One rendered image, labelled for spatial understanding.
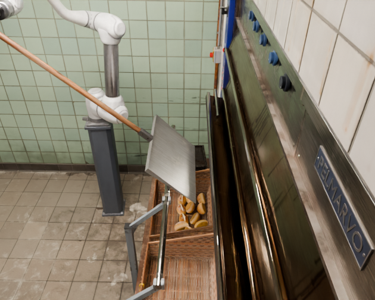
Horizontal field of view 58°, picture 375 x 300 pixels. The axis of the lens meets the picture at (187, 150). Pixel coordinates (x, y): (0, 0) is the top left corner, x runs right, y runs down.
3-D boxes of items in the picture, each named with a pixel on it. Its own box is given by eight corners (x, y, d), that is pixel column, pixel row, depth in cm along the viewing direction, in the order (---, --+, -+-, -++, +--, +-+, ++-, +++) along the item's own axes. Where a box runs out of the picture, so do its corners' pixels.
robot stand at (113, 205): (105, 201, 337) (88, 114, 278) (125, 200, 338) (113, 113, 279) (102, 216, 321) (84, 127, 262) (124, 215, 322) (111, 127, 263)
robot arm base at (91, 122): (84, 115, 277) (84, 109, 274) (112, 114, 278) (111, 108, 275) (80, 127, 262) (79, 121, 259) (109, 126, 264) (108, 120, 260)
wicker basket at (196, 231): (217, 193, 265) (219, 165, 248) (223, 253, 219) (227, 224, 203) (155, 193, 264) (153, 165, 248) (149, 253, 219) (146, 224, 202)
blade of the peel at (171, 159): (144, 171, 176) (147, 168, 175) (153, 116, 220) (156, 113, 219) (195, 203, 190) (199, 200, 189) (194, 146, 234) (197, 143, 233)
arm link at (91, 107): (100, 107, 276) (96, 82, 263) (114, 115, 267) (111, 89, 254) (83, 115, 266) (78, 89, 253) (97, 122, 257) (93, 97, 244)
